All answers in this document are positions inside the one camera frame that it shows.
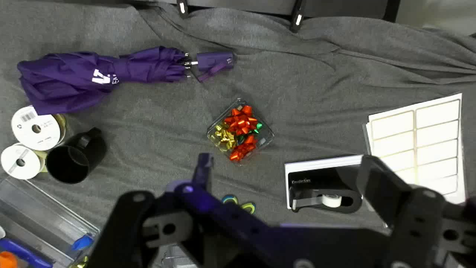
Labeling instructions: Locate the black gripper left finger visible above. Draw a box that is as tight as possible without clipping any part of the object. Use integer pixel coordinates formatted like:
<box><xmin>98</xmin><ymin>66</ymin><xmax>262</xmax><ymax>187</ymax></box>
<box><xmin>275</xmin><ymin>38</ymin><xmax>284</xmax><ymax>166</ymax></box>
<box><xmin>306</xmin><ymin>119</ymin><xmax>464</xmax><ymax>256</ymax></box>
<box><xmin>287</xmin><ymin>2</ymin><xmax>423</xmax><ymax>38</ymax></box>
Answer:
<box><xmin>192</xmin><ymin>151</ymin><xmax>216</xmax><ymax>192</ymax></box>

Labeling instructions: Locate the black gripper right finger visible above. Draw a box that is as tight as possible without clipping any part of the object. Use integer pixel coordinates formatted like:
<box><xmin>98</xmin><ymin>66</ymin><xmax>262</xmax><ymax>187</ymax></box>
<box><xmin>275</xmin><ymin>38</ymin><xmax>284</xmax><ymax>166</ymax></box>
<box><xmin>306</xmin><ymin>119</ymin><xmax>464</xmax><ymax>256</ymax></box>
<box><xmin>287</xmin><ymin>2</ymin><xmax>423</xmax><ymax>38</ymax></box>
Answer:
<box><xmin>356</xmin><ymin>153</ymin><xmax>414</xmax><ymax>227</ymax></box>

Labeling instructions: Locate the black cup with handle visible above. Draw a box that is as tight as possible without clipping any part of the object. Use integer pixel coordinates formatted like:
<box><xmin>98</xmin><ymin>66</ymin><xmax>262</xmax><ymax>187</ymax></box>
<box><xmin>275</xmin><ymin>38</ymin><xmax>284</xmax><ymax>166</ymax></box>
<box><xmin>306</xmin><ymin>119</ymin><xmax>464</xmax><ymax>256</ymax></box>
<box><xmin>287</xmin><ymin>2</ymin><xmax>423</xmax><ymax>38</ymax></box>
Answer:
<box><xmin>43</xmin><ymin>126</ymin><xmax>109</xmax><ymax>186</ymax></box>

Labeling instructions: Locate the clear box of gift bows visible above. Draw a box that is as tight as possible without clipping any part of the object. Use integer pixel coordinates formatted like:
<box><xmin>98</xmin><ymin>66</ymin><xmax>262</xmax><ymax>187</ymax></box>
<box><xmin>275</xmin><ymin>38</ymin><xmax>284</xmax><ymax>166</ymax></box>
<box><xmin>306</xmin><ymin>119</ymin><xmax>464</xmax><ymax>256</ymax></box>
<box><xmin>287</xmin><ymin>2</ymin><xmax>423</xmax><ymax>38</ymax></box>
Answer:
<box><xmin>205</xmin><ymin>96</ymin><xmax>275</xmax><ymax>163</ymax></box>

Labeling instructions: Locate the black tape dispenser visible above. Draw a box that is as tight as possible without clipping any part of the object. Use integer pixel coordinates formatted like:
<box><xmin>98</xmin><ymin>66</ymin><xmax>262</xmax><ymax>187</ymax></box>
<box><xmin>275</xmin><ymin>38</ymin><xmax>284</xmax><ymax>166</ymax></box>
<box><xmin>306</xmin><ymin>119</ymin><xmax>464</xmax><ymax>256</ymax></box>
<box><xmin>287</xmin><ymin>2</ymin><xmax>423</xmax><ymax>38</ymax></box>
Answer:
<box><xmin>289</xmin><ymin>165</ymin><xmax>369</xmax><ymax>214</ymax></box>

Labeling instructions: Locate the white flat box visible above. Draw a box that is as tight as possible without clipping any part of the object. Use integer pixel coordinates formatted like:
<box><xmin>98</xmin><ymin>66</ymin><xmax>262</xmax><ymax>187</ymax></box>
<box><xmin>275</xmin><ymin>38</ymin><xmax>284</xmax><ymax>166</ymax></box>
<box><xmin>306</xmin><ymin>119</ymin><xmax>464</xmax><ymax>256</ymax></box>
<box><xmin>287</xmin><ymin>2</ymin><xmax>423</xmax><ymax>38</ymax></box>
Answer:
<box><xmin>283</xmin><ymin>153</ymin><xmax>366</xmax><ymax>209</ymax></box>

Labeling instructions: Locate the white label sheet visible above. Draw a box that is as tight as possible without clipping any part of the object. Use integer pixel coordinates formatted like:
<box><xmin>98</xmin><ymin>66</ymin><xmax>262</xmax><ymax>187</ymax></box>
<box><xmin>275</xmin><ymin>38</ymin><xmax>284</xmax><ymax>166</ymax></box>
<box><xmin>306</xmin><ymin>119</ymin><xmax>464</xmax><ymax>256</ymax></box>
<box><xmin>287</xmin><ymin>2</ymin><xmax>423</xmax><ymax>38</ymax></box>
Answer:
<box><xmin>365</xmin><ymin>92</ymin><xmax>467</xmax><ymax>205</ymax></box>

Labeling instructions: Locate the blue item in clear box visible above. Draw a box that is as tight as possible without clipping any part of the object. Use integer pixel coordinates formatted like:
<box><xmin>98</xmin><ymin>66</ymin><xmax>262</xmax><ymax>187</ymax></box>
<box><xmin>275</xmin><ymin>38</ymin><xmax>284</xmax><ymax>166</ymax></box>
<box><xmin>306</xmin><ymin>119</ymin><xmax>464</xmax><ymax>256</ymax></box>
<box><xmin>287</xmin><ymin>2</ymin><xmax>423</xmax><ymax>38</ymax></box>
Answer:
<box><xmin>70</xmin><ymin>233</ymin><xmax>95</xmax><ymax>253</ymax></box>

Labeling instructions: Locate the purple cloth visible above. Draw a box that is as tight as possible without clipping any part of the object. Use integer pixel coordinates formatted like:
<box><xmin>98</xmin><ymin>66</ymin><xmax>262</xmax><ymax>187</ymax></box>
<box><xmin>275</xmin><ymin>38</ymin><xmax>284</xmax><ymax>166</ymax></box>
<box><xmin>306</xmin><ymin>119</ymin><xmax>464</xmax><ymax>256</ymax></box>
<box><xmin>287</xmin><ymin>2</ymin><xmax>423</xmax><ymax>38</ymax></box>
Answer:
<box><xmin>16</xmin><ymin>44</ymin><xmax>238</xmax><ymax>116</ymax></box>

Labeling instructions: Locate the long clear plastic box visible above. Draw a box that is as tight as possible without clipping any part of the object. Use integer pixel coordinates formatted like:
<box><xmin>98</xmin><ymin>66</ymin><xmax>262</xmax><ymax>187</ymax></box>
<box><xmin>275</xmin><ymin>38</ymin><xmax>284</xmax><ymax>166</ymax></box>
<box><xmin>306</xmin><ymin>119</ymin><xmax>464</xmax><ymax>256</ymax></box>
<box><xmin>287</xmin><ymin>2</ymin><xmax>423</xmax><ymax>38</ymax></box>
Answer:
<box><xmin>0</xmin><ymin>177</ymin><xmax>101</xmax><ymax>268</ymax></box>

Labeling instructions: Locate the large white ribbon spool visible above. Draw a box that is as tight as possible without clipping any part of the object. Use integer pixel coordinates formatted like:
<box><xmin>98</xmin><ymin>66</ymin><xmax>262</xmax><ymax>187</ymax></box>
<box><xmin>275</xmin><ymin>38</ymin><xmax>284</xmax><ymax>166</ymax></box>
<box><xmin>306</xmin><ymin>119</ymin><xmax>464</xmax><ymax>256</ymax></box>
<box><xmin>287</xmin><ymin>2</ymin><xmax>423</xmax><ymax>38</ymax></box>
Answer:
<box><xmin>10</xmin><ymin>104</ymin><xmax>71</xmax><ymax>151</ymax></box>

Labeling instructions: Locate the small white ribbon spool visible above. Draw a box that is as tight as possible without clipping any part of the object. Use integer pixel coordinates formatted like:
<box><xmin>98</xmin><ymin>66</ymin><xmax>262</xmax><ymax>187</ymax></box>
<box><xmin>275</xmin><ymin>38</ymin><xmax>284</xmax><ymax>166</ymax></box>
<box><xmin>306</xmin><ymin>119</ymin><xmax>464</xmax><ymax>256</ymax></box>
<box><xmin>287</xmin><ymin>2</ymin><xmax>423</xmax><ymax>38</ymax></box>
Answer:
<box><xmin>0</xmin><ymin>141</ymin><xmax>49</xmax><ymax>181</ymax></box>

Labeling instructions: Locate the orange crumpled cloth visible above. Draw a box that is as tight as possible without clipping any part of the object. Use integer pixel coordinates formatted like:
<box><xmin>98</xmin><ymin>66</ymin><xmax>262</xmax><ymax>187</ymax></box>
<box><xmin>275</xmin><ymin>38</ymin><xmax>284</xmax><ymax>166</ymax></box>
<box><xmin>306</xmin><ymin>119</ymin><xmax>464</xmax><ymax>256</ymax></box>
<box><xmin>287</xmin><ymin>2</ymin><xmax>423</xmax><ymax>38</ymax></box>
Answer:
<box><xmin>0</xmin><ymin>250</ymin><xmax>19</xmax><ymax>268</ymax></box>

